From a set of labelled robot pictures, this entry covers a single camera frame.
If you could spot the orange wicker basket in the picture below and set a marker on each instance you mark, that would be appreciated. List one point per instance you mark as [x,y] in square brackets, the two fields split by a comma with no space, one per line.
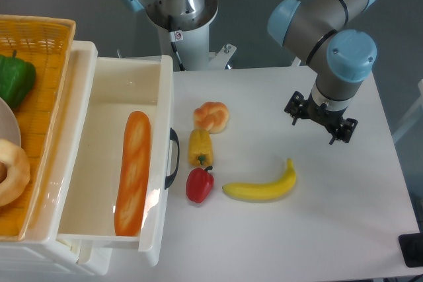
[46,43]

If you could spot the white drawer cabinet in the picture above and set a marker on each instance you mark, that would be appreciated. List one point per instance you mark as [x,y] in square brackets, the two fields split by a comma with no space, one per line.
[41,251]

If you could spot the dark drawer handle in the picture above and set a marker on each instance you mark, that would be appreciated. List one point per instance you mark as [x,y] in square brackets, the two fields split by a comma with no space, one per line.
[174,158]

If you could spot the white top drawer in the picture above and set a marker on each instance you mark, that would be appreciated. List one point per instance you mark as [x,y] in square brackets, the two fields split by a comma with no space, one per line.
[120,87]

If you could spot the yellow banana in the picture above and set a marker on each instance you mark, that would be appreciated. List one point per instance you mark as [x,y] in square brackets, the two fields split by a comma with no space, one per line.
[264,191]

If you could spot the knotted bread roll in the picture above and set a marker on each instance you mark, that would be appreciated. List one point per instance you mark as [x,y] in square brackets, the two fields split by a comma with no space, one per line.
[211,116]

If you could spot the black device at edge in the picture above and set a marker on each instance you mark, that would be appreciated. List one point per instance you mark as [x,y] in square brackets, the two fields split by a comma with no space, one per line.
[411,248]

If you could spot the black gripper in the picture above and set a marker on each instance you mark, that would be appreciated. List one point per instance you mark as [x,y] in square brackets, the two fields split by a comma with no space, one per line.
[324,111]

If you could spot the green bell pepper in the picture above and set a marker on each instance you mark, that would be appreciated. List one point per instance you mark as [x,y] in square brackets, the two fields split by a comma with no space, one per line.
[17,79]

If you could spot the orange baguette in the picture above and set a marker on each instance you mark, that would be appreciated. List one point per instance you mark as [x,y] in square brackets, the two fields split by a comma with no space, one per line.
[134,175]

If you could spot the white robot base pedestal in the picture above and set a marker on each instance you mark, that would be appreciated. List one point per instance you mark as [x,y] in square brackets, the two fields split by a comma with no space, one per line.
[183,27]

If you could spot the beige plate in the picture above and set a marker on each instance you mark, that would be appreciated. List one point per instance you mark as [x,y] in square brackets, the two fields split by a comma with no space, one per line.
[9,127]

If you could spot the yellow bell pepper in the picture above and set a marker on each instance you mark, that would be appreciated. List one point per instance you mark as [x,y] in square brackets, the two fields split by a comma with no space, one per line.
[200,150]

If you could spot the red bell pepper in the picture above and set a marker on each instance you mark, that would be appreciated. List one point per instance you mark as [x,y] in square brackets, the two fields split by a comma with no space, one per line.
[199,184]

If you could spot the ring bagel bread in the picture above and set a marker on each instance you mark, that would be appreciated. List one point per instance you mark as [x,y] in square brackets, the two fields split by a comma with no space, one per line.
[17,167]

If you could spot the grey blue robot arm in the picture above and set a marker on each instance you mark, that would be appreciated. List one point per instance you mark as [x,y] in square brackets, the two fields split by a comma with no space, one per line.
[315,33]

